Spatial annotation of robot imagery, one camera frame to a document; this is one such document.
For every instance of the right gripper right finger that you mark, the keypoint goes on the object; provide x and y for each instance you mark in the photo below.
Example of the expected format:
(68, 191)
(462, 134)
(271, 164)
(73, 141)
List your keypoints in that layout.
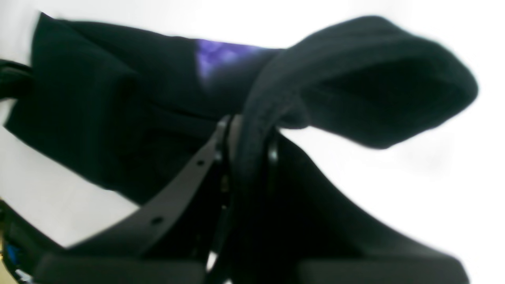
(305, 231)

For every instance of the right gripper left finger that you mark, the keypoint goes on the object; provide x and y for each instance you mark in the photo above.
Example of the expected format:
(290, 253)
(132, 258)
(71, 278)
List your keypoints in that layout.
(168, 240)

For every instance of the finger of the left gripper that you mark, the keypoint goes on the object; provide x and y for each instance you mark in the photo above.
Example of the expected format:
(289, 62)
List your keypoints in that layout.
(16, 80)

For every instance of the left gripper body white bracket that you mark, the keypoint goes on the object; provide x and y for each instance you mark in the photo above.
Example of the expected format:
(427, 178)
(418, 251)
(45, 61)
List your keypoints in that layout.
(23, 246)

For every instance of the black printed T-shirt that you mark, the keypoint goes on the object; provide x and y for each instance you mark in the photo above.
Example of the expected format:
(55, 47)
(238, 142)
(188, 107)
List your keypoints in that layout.
(189, 130)

